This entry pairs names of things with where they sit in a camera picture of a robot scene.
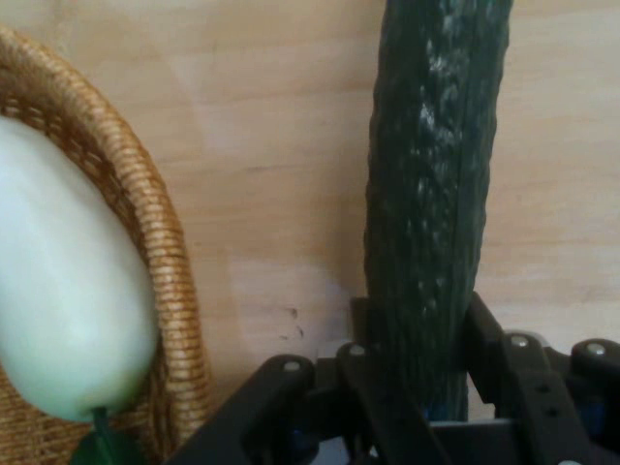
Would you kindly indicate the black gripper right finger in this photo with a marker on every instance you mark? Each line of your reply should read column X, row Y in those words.
column 557, row 402

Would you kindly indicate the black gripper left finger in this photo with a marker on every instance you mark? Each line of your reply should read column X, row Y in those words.
column 271, row 416

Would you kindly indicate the dark green cucumber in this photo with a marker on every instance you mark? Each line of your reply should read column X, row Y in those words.
column 431, row 184

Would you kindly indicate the woven wicker basket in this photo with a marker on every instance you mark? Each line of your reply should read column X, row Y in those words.
column 164, row 271

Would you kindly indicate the white eggplant with green stem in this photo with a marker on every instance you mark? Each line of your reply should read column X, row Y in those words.
column 63, row 271

